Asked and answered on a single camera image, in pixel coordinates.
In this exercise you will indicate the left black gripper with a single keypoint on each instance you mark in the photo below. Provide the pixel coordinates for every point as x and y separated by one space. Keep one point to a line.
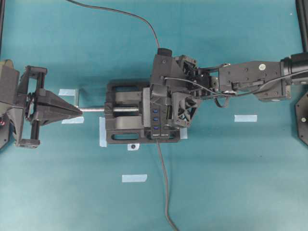
20 109

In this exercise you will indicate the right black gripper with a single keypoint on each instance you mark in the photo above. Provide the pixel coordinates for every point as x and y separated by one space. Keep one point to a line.
176 81

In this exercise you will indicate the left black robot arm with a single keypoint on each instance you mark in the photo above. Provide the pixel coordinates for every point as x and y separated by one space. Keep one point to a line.
9 79

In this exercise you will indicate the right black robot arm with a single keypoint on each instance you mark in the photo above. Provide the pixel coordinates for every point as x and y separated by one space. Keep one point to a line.
268 81

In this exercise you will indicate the black multi-port USB hub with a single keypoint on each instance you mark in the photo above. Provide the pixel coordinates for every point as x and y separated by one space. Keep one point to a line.
158 116

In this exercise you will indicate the blue tape top left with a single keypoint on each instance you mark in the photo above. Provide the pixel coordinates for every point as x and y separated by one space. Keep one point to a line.
67 92

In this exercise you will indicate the blue tape under fingertip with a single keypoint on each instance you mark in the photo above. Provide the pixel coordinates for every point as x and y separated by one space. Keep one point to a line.
76 120

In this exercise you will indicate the blue tape vise right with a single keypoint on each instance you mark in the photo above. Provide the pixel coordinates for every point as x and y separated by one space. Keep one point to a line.
183 133

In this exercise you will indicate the blue tape vise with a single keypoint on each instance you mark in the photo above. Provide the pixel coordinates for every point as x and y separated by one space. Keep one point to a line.
102 132
183 133

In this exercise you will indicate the black bench vise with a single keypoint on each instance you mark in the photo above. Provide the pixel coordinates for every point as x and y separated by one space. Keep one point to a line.
127 113

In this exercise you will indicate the blue tape vise left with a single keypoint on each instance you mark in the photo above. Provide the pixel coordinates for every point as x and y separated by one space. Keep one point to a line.
102 132

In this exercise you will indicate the blue tape right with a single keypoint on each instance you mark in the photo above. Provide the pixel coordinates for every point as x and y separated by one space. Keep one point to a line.
245 118

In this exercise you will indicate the blue tape bottom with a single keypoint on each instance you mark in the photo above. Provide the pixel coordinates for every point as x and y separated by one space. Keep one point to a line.
134 178

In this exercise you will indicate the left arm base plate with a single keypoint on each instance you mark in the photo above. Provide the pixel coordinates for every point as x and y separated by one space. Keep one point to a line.
4 130

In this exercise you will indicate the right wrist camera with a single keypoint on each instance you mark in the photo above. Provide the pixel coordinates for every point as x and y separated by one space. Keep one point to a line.
164 52

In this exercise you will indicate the black frame rail left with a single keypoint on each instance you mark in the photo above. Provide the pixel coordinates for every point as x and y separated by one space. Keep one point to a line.
2 12

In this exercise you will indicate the black frame rail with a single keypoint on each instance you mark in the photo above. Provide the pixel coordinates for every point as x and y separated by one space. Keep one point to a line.
2 12
302 14

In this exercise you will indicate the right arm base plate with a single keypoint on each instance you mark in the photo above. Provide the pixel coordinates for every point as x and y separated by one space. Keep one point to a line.
301 115

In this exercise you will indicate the black frame rail right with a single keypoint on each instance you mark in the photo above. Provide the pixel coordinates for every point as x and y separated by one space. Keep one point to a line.
302 14

